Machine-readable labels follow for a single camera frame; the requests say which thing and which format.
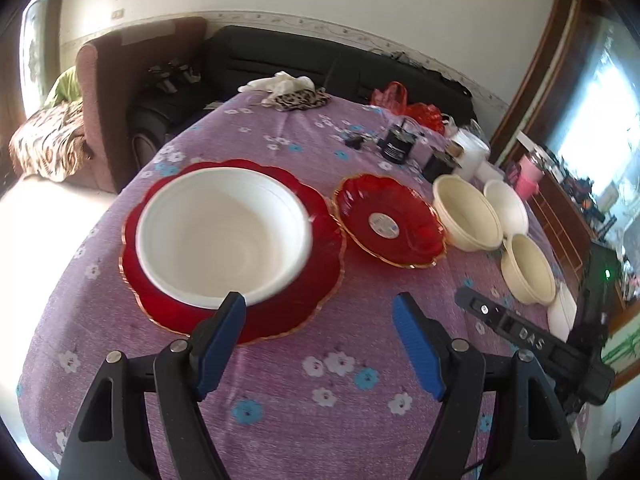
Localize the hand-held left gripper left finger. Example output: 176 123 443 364
59 291 247 480

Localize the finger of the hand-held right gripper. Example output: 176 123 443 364
455 285 596 377

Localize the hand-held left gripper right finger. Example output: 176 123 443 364
392 291 586 480

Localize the cream plastic bowl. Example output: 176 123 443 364
432 175 504 252
501 233 557 306

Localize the large red glass plate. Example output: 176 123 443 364
119 159 347 345

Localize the large white bowl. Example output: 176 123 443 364
135 168 313 309

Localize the small white bowl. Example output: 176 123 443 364
483 179 530 238

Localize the small red glass plate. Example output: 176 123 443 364
332 173 447 269

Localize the white plastic lid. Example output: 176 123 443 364
547 282 579 341

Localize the wooden sideboard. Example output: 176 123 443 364
500 130 640 391

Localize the pink thermos flask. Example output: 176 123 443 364
515 144 547 198

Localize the white plastic jar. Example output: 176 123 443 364
450 127 492 181

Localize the black cylindrical motor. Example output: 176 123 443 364
376 116 423 165

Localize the red plastic bag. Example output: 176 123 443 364
404 102 446 134
370 81 407 116

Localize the leopard print cloth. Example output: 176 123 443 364
263 87 332 112

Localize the brown patterned blanket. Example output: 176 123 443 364
9 100 93 183

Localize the brown armchair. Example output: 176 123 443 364
76 16 208 195

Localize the black sofa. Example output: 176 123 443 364
131 25 475 156

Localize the green cloth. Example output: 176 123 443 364
44 66 82 108

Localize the glass door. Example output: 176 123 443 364
15 0 63 121

